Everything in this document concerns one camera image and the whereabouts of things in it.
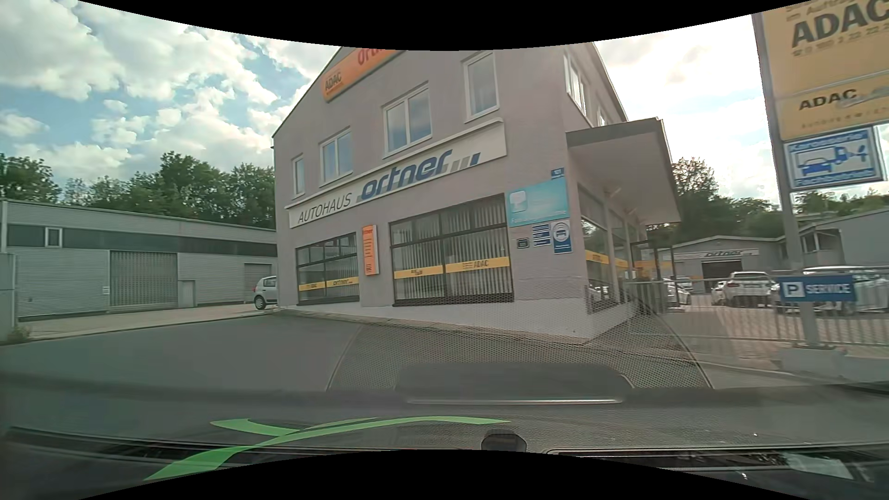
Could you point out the metal bar fence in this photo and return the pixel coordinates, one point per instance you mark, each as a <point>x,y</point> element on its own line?
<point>736,312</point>

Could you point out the blue parking service sign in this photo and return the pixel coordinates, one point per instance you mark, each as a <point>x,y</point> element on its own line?
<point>817,289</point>

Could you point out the grey asphalt road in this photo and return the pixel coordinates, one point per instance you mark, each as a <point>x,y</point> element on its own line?
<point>208,351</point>

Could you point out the low grey workshop building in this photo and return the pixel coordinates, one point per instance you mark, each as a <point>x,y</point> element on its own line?
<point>722,257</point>

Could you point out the group of trees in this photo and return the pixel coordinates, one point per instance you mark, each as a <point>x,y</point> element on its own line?
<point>715,208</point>

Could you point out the grey corrugated metal hall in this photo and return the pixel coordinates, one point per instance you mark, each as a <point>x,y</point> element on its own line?
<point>139,264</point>

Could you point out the concrete pavement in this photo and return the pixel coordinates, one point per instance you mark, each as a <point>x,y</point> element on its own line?
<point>139,321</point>

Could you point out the grey car dealership building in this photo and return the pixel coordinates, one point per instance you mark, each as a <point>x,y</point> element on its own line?
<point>444,208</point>

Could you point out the paved forecourt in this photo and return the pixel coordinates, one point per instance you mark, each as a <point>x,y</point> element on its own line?
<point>722,323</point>

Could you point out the white parked car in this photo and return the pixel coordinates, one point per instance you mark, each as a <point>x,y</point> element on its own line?
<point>267,291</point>

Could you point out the row of trees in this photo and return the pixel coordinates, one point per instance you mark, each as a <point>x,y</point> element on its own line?
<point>173,187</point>

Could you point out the white parked suv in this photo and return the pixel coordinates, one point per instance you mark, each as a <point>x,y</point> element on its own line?
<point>747,286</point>

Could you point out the tall yellow pylon sign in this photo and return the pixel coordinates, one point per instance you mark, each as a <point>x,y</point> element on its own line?
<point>826,83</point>

